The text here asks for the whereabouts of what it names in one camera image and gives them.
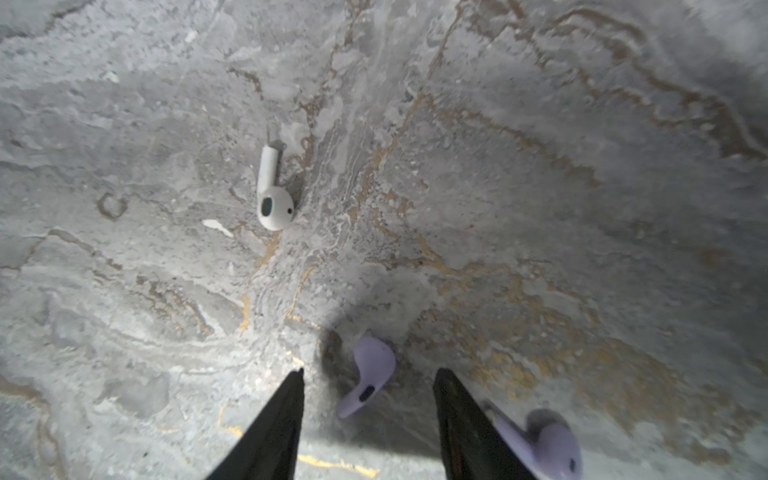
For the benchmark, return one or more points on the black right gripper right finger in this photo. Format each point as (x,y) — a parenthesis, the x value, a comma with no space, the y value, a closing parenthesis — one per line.
(471,448)

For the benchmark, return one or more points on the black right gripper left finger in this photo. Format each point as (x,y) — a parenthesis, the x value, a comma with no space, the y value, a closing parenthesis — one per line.
(269,448)

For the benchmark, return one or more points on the purple earbud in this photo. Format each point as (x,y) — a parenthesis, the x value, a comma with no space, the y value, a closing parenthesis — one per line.
(376,363)
(555,453)

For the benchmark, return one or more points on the white earbud on table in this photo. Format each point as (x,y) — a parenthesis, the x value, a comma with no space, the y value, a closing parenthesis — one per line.
(275,207)

